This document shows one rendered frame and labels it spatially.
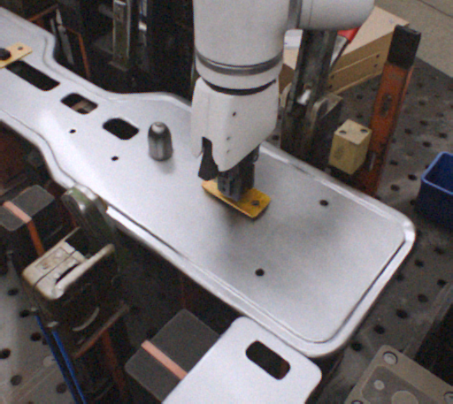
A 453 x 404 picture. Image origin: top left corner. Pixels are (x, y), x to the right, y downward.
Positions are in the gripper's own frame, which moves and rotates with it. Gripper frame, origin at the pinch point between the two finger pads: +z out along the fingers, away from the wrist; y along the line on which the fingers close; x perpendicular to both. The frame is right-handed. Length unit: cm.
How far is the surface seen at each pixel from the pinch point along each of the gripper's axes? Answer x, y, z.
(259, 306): 11.4, 10.3, 3.4
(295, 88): -1.1, -13.2, -4.7
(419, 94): -3, -74, 33
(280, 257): 9.5, 3.9, 3.4
